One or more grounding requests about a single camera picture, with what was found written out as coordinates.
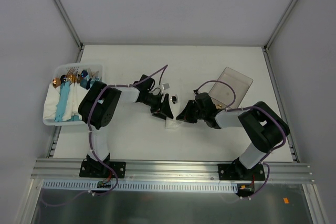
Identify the white paper napkin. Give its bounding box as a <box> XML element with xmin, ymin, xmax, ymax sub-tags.
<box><xmin>165</xmin><ymin>103</ymin><xmax>183</xmax><ymax>130</ymax></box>

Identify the wooden handled spoon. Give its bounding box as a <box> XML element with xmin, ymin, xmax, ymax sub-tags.
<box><xmin>170</xmin><ymin>95</ymin><xmax>178</xmax><ymax>104</ymax></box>

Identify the clear plastic utensil box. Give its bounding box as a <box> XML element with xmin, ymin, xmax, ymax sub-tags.
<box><xmin>209</xmin><ymin>67</ymin><xmax>253</xmax><ymax>109</ymax></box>

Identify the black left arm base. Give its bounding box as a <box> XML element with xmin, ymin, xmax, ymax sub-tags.
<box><xmin>79</xmin><ymin>160</ymin><xmax>126</xmax><ymax>178</ymax></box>

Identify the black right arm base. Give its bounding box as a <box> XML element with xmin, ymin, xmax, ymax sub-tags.
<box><xmin>217</xmin><ymin>163</ymin><xmax>266</xmax><ymax>182</ymax></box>

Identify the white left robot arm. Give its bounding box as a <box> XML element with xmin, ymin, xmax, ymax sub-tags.
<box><xmin>78</xmin><ymin>75</ymin><xmax>174</xmax><ymax>177</ymax></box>

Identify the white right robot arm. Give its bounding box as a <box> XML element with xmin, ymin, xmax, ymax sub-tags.
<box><xmin>176</xmin><ymin>93</ymin><xmax>290</xmax><ymax>180</ymax></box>

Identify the light blue rolled napkin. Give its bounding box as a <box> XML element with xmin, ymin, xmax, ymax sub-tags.
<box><xmin>55</xmin><ymin>82</ymin><xmax>71</xmax><ymax>122</ymax></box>

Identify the white rolled napkin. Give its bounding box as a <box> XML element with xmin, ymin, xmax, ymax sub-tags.
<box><xmin>43</xmin><ymin>83</ymin><xmax>60</xmax><ymax>120</ymax></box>

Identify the copper fork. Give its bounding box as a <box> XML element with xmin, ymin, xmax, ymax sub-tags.
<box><xmin>66</xmin><ymin>68</ymin><xmax>77</xmax><ymax>83</ymax></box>

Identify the white plastic basket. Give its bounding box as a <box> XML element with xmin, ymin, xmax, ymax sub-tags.
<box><xmin>43</xmin><ymin>63</ymin><xmax>104</xmax><ymax>126</ymax></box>

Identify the copper spoon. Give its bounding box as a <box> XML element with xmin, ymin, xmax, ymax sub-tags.
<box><xmin>52</xmin><ymin>78</ymin><xmax>61</xmax><ymax>88</ymax></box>

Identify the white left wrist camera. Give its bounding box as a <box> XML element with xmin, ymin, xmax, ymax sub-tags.
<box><xmin>161</xmin><ymin>83</ymin><xmax>170</xmax><ymax>90</ymax></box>

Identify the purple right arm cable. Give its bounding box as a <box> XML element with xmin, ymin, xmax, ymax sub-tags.
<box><xmin>193</xmin><ymin>80</ymin><xmax>287</xmax><ymax>193</ymax></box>

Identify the aluminium frame rail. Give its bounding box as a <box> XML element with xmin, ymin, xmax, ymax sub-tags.
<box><xmin>30</xmin><ymin>158</ymin><xmax>316</xmax><ymax>184</ymax></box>

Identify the perforated cable duct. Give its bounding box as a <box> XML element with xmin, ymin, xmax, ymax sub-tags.
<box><xmin>43</xmin><ymin>179</ymin><xmax>238</xmax><ymax>194</ymax></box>

